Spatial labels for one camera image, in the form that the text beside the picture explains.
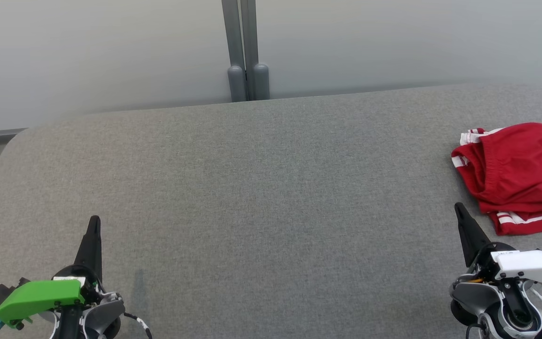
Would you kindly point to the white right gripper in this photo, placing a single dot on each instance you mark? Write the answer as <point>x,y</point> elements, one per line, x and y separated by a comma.
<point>530,263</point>

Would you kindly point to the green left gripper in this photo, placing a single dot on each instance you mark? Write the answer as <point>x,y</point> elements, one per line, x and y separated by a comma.
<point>35,296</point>

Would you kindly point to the red Bulls 23 jersey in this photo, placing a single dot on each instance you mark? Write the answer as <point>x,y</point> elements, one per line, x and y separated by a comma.
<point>530,228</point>

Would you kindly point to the red shorts white side stripe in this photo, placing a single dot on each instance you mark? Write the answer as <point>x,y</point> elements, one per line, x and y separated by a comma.
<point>525,165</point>

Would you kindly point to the grey partition post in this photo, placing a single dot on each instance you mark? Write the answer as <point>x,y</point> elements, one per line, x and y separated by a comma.
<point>259,80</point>
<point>233,47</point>

